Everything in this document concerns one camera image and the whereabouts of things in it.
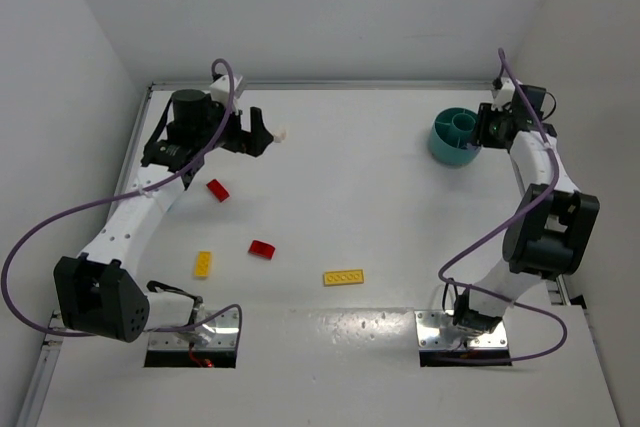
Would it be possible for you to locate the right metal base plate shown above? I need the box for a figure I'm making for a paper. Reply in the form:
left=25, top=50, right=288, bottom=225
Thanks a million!
left=414, top=310, right=509, bottom=352

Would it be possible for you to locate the red flat lego brick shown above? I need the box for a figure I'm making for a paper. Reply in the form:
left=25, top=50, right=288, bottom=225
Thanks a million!
left=206, top=179, right=230, bottom=203

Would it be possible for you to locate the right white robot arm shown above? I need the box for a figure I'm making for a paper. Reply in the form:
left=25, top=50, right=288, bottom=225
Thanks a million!
left=453, top=86, right=600, bottom=335

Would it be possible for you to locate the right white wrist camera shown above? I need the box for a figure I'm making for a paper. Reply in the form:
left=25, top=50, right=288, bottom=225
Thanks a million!
left=491, top=77, right=515, bottom=111

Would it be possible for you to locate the teal round divided container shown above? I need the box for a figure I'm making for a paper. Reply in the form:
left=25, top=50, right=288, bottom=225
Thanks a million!
left=427, top=107, right=481, bottom=167

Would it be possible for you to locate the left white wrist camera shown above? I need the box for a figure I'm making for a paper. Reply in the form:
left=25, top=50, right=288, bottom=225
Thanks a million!
left=209, top=75, right=246, bottom=103

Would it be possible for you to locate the small white lego piece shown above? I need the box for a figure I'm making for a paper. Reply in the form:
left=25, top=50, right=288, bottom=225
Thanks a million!
left=273, top=129, right=287, bottom=143

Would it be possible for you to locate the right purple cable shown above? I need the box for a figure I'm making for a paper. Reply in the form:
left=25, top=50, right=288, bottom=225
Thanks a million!
left=437, top=48, right=569, bottom=363

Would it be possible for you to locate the yellow long lego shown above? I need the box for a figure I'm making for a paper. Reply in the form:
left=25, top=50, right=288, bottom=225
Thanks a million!
left=323, top=269, right=365, bottom=287

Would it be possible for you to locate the metal base plate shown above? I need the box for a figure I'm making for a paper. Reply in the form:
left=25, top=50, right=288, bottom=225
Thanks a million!
left=147, top=308, right=240, bottom=351
left=414, top=310, right=509, bottom=352

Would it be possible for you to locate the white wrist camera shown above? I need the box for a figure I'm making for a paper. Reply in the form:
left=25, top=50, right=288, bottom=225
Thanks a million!
left=491, top=77, right=515, bottom=111
left=209, top=75, right=246, bottom=103

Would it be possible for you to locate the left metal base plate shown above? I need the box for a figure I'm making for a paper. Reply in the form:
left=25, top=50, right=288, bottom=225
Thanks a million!
left=147, top=308, right=240, bottom=351

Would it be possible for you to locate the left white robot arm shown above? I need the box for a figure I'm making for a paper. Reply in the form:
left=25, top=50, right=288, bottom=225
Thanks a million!
left=54, top=89, right=274, bottom=343

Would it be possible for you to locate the yellow 2x4 lego brick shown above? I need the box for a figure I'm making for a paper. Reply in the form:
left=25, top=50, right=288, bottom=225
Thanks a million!
left=193, top=251, right=213, bottom=279

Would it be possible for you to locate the red curved lego brick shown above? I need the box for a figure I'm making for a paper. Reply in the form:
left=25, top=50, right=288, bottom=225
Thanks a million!
left=248, top=240, right=276, bottom=260

